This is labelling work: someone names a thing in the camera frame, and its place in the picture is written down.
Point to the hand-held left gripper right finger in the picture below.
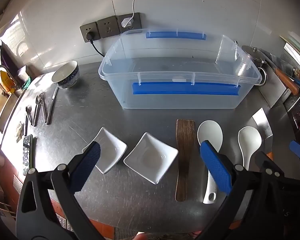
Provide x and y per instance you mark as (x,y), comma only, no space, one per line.
(216,166)

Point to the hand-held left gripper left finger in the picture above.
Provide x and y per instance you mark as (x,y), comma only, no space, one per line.
(86,166)

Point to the wooden spatula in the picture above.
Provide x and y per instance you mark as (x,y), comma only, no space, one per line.
(185,155)

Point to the white rice spoon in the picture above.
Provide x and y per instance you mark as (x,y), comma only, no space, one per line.
(250,140)
(210,132)

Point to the white square dish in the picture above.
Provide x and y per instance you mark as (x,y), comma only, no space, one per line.
(150,157)
(110,147)

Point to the steel cleaver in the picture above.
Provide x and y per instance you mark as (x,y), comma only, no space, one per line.
(262,123)

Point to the phone with patterned case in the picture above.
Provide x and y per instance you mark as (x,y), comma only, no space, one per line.
(27,155)

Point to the steel table knife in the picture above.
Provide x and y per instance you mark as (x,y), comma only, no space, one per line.
(51,110)

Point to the steel fork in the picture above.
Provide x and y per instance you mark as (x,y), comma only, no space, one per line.
(43,107)

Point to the small pale lumpy object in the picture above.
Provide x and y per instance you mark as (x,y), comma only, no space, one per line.
(19,131)

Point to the small steel spoon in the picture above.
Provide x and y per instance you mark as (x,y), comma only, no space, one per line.
(28,110)

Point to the blue and white bowl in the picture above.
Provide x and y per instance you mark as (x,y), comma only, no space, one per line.
(70,77)

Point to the kitchen sink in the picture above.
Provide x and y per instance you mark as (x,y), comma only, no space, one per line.
(2,112)

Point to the green scrubber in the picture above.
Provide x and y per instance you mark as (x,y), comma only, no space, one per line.
(27,83)

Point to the steel pot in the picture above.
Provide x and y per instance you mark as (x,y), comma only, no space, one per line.
(252,55)

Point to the small dark box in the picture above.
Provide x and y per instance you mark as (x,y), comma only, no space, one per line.
(25,73)

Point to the yellow plastic object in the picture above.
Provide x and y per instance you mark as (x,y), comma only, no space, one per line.
(6,80)

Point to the dark purple cloth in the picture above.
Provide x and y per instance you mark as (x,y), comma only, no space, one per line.
(8,57)

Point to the grey wall socket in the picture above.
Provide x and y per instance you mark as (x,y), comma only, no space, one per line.
(108,27)
(136,20)
(86,28)

